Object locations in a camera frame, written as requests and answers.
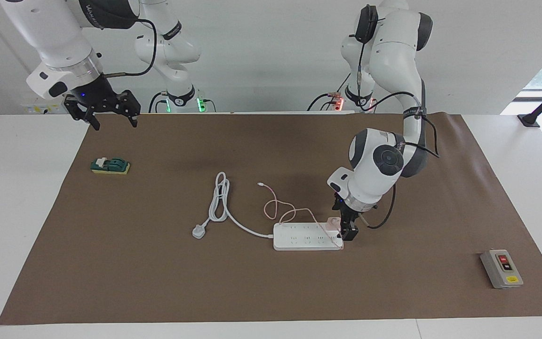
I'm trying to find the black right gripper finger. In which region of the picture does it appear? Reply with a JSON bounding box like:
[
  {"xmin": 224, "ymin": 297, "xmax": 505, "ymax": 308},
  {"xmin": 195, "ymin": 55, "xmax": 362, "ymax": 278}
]
[
  {"xmin": 116, "ymin": 90, "xmax": 141, "ymax": 128},
  {"xmin": 64, "ymin": 97, "xmax": 101, "ymax": 130}
]

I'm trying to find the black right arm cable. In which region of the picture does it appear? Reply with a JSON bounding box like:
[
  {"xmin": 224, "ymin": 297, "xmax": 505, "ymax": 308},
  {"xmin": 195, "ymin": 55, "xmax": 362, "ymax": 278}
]
[{"xmin": 101, "ymin": 19, "xmax": 159, "ymax": 78}]

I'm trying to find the brown table mat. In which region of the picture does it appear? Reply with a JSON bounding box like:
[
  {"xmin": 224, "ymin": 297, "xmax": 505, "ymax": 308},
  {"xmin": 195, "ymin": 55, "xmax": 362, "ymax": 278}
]
[{"xmin": 0, "ymin": 113, "xmax": 542, "ymax": 325}]

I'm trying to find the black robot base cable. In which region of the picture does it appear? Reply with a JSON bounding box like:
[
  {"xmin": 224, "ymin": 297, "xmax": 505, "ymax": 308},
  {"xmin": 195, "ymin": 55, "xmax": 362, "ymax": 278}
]
[
  {"xmin": 308, "ymin": 71, "xmax": 352, "ymax": 112},
  {"xmin": 149, "ymin": 92, "xmax": 168, "ymax": 113}
]

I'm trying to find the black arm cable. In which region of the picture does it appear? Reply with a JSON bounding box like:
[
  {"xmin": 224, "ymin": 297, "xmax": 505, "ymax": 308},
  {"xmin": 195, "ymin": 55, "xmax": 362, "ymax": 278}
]
[
  {"xmin": 101, "ymin": 19, "xmax": 159, "ymax": 78},
  {"xmin": 356, "ymin": 5, "xmax": 441, "ymax": 230}
]

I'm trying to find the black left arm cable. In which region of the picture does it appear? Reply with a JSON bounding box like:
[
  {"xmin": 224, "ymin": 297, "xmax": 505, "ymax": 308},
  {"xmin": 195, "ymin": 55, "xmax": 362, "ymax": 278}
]
[{"xmin": 356, "ymin": 5, "xmax": 441, "ymax": 230}]

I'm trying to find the white power strip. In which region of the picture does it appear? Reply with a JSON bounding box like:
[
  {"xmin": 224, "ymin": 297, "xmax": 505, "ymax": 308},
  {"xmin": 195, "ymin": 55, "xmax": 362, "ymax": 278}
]
[{"xmin": 273, "ymin": 222, "xmax": 344, "ymax": 251}]

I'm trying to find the white wall socket box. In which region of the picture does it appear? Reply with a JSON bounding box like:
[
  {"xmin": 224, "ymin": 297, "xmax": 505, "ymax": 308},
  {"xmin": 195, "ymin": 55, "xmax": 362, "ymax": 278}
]
[{"xmin": 21, "ymin": 97, "xmax": 72, "ymax": 114}]

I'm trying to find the pink charging cable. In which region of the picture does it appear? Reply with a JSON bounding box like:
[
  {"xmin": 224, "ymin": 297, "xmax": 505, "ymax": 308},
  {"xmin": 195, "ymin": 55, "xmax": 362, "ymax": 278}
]
[{"xmin": 258, "ymin": 182, "xmax": 344, "ymax": 249}]

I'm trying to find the white power cord with plug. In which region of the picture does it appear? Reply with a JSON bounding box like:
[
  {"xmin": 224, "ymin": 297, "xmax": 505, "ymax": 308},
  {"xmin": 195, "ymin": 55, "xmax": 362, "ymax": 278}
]
[{"xmin": 192, "ymin": 172, "xmax": 275, "ymax": 240}]

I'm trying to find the green knife switch yellow base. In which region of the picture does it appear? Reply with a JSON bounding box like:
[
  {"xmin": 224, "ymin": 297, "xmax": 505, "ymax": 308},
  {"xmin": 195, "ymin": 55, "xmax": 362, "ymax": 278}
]
[{"xmin": 91, "ymin": 157, "xmax": 131, "ymax": 175}]

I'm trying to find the grey on-off switch box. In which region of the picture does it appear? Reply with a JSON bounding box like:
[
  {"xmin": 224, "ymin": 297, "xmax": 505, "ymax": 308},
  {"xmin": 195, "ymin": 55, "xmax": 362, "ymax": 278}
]
[{"xmin": 480, "ymin": 249, "xmax": 524, "ymax": 289}]

